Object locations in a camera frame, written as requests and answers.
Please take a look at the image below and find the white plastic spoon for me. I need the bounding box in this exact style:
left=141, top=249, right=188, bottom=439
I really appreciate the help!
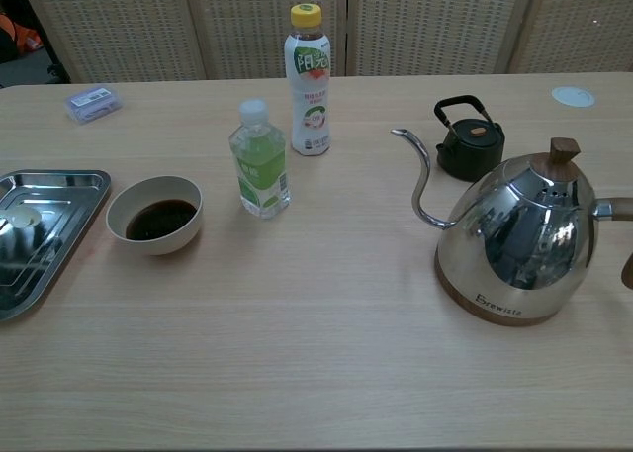
left=0, top=208, right=45, bottom=231

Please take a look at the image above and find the dark liquid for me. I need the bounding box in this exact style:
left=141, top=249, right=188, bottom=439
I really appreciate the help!
left=125, top=199, right=198, bottom=242

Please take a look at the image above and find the clear bottle green label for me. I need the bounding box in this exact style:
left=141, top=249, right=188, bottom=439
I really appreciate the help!
left=227, top=98, right=292, bottom=221

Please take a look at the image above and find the white tea bottle yellow cap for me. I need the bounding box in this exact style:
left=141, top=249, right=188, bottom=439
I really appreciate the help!
left=283, top=3, right=332, bottom=157

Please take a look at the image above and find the beige round bowl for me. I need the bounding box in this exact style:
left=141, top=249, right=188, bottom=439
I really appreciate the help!
left=105, top=175, right=205, bottom=256

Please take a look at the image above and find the small black iron teapot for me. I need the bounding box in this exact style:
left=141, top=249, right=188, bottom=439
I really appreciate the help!
left=433, top=94, right=506, bottom=183

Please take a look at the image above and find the woven folding screen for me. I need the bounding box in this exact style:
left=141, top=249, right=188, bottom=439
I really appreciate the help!
left=17, top=0, right=633, bottom=85

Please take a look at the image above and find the small purple plastic box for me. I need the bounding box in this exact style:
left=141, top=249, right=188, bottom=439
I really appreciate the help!
left=63, top=84, right=124, bottom=125

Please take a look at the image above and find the stainless steel tray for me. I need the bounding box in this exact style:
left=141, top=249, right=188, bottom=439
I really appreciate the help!
left=0, top=169, right=113, bottom=322

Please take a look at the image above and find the white round table grommet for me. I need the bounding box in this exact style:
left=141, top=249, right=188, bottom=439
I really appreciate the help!
left=551, top=86, right=597, bottom=109

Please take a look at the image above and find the orange object behind table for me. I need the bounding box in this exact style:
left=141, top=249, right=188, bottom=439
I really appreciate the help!
left=0, top=11, right=44, bottom=53

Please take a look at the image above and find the stainless gooseneck kettle wooden handle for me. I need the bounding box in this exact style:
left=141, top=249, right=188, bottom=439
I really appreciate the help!
left=390, top=128, right=633, bottom=327

